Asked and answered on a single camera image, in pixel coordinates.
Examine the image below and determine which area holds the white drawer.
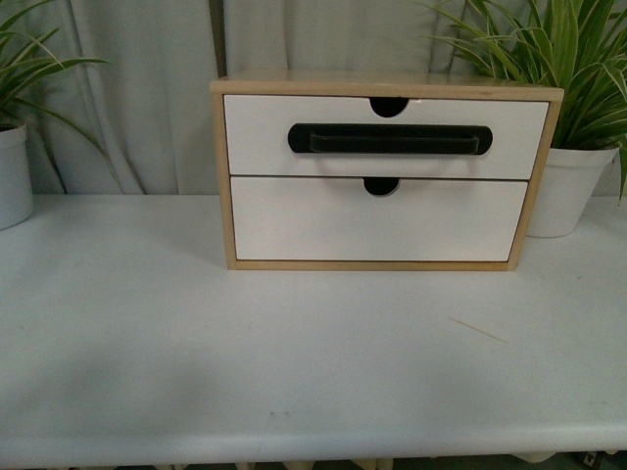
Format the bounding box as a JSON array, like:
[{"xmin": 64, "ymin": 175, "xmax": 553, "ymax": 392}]
[
  {"xmin": 231, "ymin": 176, "xmax": 527, "ymax": 261},
  {"xmin": 224, "ymin": 95, "xmax": 549, "ymax": 179}
]

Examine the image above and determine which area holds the grey curtain backdrop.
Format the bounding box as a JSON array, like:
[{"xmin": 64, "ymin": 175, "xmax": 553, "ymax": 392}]
[{"xmin": 0, "ymin": 0, "xmax": 627, "ymax": 197}]

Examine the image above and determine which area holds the white plant pot right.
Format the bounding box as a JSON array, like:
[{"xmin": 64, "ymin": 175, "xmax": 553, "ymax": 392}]
[{"xmin": 527, "ymin": 148, "xmax": 618, "ymax": 238}]

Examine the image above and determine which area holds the white plant pot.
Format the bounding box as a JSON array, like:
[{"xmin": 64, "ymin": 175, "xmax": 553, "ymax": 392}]
[
  {"xmin": 527, "ymin": 148, "xmax": 618, "ymax": 238},
  {"xmin": 0, "ymin": 126, "xmax": 33, "ymax": 230}
]

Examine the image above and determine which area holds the white plant pot left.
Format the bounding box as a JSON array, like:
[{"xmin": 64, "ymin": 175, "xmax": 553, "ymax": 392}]
[{"xmin": 0, "ymin": 126, "xmax": 33, "ymax": 230}]

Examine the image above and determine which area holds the green striped plant right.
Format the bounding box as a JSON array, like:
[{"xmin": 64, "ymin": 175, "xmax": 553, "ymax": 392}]
[{"xmin": 420, "ymin": 0, "xmax": 627, "ymax": 202}]

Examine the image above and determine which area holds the green plant left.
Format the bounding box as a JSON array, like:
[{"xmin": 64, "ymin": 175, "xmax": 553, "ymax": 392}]
[{"xmin": 1, "ymin": 1, "xmax": 116, "ymax": 174}]

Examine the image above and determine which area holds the wooden drawer cabinet frame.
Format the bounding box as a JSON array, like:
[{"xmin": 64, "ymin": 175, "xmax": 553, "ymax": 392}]
[{"xmin": 211, "ymin": 70, "xmax": 563, "ymax": 271}]

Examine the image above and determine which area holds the black drawer handle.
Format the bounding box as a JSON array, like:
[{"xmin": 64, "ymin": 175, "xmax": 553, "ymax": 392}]
[{"xmin": 287, "ymin": 123, "xmax": 493, "ymax": 156}]

